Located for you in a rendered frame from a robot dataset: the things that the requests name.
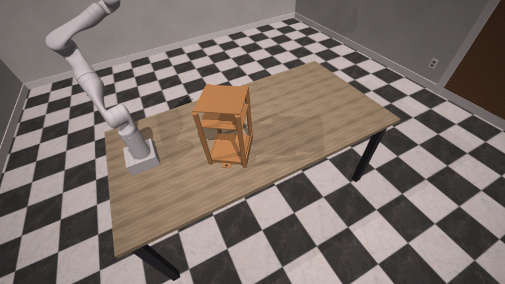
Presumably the wooden shelving unit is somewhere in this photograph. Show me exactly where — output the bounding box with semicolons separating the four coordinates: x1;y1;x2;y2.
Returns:
192;84;253;168

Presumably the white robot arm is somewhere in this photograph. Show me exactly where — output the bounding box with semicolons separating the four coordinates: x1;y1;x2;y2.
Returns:
46;0;151;160

